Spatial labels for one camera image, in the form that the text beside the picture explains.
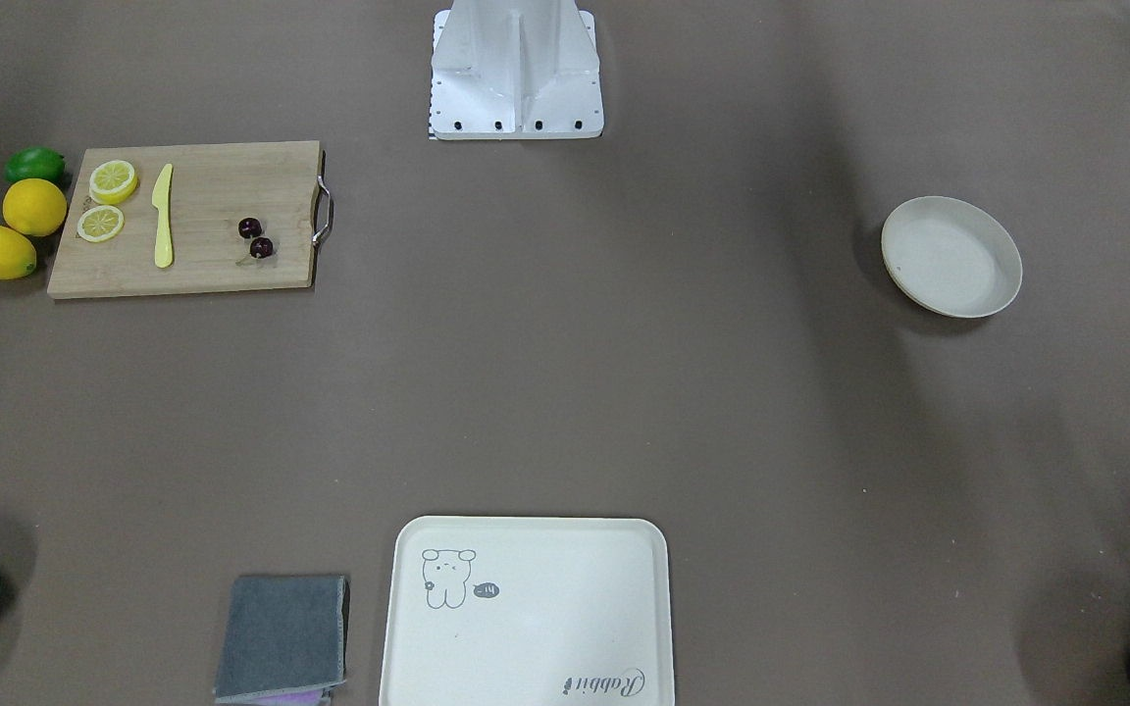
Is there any dark red cherry upper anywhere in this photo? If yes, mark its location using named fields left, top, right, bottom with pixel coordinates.
left=238, top=218, right=266, bottom=241

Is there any round yellow lemon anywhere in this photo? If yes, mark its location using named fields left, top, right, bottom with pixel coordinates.
left=1, top=178, right=68, bottom=237

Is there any dark red cherry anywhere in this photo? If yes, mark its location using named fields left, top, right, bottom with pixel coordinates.
left=238, top=218, right=266, bottom=241
left=247, top=235, right=277, bottom=260

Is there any beige round plate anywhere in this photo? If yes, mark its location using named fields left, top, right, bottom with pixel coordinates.
left=880, top=197, right=1024, bottom=319

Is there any cream rabbit tray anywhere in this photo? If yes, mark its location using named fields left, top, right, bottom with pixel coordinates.
left=380, top=517, right=676, bottom=705

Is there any grey folded cloth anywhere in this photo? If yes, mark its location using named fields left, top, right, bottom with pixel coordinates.
left=214, top=574, right=348, bottom=705

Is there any dark red cherry lower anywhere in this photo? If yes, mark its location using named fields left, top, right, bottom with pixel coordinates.
left=247, top=235, right=277, bottom=260

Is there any yellow plastic knife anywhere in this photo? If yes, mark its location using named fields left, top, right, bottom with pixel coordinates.
left=151, top=164, right=174, bottom=269

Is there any lemon slice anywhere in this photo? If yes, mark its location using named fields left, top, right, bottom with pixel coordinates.
left=88, top=158, right=139, bottom=204
left=77, top=204, right=127, bottom=244

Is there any lower lemon slice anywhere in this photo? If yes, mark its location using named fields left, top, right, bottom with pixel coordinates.
left=77, top=204, right=127, bottom=244

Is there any wooden cutting board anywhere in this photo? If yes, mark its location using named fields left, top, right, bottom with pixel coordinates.
left=46, top=140, right=333, bottom=300

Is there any green lime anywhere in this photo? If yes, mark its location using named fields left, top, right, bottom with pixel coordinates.
left=3, top=146, right=67, bottom=186

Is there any upper lemon slice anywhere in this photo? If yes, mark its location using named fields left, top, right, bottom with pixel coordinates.
left=88, top=158, right=139, bottom=204

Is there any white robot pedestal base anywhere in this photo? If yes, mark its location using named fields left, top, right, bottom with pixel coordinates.
left=428, top=1, right=605, bottom=140

